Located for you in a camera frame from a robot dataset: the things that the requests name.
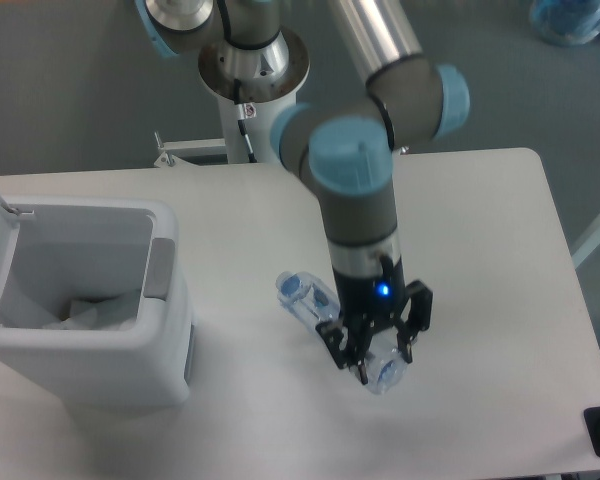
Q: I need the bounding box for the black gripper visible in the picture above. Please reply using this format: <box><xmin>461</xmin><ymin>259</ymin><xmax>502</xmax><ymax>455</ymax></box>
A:
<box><xmin>315</xmin><ymin>260</ymin><xmax>434</xmax><ymax>385</ymax></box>

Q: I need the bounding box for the clear plastic water bottle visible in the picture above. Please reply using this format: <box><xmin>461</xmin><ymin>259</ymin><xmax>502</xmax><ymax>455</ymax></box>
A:
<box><xmin>276</xmin><ymin>271</ymin><xmax>407</xmax><ymax>395</ymax></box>

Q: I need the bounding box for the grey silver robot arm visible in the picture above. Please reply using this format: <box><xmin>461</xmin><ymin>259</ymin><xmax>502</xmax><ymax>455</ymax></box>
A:
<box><xmin>135</xmin><ymin>1</ymin><xmax>470</xmax><ymax>394</ymax></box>

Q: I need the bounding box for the white trash can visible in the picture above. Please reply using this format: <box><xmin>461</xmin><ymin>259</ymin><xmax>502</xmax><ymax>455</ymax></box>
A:
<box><xmin>0</xmin><ymin>195</ymin><xmax>194</xmax><ymax>406</ymax></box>

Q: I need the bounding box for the blue plastic bag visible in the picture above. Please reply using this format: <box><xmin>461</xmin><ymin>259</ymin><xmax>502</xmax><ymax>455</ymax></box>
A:
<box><xmin>528</xmin><ymin>0</ymin><xmax>600</xmax><ymax>47</ymax></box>

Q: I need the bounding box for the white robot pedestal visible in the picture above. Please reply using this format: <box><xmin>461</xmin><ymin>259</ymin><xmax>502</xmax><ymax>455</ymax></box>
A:
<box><xmin>196</xmin><ymin>27</ymin><xmax>311</xmax><ymax>164</ymax></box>

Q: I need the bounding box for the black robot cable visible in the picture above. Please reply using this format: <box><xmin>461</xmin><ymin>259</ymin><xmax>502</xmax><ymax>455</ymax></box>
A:
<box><xmin>232</xmin><ymin>78</ymin><xmax>258</xmax><ymax>164</ymax></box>

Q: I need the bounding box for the white pedestal base frame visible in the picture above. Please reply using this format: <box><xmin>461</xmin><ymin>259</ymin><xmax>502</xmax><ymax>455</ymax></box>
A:
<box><xmin>152</xmin><ymin>130</ymin><xmax>411</xmax><ymax>168</ymax></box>

